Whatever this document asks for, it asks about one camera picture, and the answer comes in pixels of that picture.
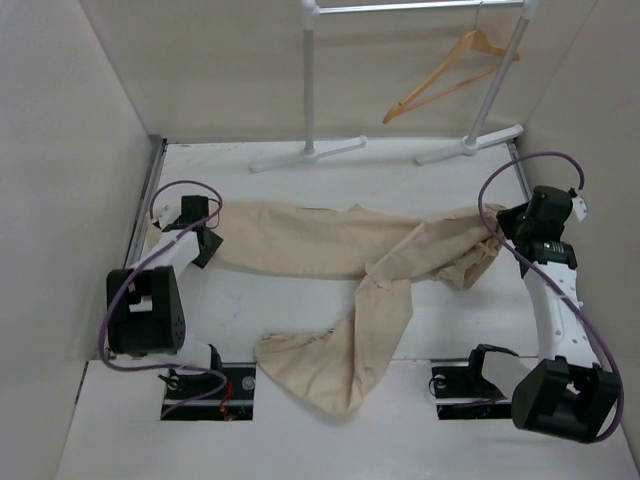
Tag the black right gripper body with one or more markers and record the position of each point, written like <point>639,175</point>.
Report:
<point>523,227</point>

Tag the beige cargo trousers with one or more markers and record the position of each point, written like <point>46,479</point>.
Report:
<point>334,370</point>

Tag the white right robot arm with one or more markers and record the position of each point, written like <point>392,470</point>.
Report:
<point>567,394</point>

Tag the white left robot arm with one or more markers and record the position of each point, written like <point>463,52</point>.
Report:
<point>146,315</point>

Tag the wooden clothes hanger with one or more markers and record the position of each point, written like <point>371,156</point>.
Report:
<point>444,57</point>

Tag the white clothes rack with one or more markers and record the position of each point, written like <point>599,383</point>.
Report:
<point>344,82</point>

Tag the left aluminium table rail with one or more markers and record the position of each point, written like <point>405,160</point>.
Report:
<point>149,186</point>

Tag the aluminium table rail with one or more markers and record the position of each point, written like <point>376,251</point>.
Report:
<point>149,186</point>
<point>519,170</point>

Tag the right aluminium table rail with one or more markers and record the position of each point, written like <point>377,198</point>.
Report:
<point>519,170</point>

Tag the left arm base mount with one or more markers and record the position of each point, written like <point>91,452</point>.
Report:
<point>203,397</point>

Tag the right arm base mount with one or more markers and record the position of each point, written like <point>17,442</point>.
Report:
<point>460,397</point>

